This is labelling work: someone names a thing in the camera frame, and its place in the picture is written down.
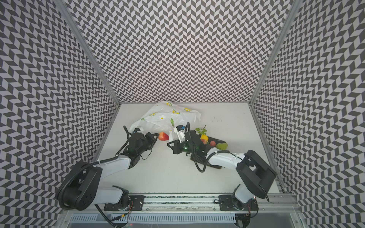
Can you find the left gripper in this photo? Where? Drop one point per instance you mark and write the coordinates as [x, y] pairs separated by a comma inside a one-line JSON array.
[[150, 136]]

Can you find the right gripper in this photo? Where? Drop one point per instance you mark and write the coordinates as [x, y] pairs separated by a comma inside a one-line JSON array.
[[179, 143]]

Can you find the red fake apple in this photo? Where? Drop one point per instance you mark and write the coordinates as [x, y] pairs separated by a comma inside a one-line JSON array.
[[163, 136]]

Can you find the white plastic bag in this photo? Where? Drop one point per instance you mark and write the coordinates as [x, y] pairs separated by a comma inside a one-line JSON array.
[[164, 116]]

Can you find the yellow fake pear with leaves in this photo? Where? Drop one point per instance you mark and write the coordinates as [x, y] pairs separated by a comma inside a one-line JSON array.
[[202, 133]]

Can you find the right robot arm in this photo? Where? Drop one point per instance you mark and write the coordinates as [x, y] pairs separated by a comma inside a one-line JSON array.
[[256, 174]]

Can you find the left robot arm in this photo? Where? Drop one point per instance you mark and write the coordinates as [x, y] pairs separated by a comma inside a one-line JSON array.
[[81, 188]]

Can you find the black square tray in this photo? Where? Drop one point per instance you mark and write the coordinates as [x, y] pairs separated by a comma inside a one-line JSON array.
[[203, 149]]

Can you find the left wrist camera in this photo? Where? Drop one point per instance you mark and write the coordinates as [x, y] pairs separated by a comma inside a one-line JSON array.
[[137, 130]]

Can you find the aluminium front rail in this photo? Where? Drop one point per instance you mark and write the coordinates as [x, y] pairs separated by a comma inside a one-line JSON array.
[[206, 203]]

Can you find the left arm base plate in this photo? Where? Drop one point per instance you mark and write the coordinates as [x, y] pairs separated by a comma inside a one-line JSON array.
[[130, 203]]

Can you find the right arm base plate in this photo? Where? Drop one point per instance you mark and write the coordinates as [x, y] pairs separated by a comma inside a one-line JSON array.
[[229, 203]]

